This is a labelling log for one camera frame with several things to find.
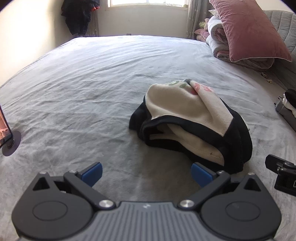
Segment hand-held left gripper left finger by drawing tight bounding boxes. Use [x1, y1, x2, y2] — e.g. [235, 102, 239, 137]
[32, 162, 116, 210]

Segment grey quilted headboard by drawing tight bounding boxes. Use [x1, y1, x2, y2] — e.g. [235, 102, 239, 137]
[264, 10, 296, 92]

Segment window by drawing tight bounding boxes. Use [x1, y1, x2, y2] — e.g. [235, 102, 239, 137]
[105, 0, 189, 11]

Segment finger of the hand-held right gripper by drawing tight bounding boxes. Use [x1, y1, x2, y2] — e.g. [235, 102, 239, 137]
[265, 154, 296, 173]

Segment grey bed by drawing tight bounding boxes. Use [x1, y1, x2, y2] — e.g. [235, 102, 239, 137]
[0, 35, 296, 241]

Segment folded grey pink quilt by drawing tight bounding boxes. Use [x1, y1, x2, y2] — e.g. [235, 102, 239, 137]
[206, 9, 275, 70]

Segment folded black garment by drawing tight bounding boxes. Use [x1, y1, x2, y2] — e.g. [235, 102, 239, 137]
[284, 91, 296, 109]

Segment small brown scraps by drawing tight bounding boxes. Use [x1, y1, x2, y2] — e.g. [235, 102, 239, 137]
[261, 72, 273, 84]

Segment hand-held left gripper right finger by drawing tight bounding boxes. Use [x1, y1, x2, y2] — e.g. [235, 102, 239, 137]
[178, 162, 263, 210]

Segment folded grey garment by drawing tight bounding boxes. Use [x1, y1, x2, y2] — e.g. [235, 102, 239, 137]
[275, 101, 296, 131]

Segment folded white garment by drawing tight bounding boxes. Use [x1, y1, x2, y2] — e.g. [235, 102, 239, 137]
[280, 94, 292, 109]

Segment round black phone stand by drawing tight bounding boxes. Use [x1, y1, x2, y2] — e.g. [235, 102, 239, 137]
[2, 130, 22, 157]

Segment dark hanging jacket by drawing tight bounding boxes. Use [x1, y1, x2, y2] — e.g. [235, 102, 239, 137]
[61, 0, 100, 36]

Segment pink velvet pillow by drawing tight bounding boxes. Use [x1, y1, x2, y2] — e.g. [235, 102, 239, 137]
[209, 0, 292, 63]

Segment cream and black sweatshirt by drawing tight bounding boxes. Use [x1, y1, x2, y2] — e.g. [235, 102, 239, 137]
[129, 79, 253, 175]

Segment small pink pillow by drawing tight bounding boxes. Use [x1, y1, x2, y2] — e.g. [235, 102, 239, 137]
[194, 28, 210, 42]

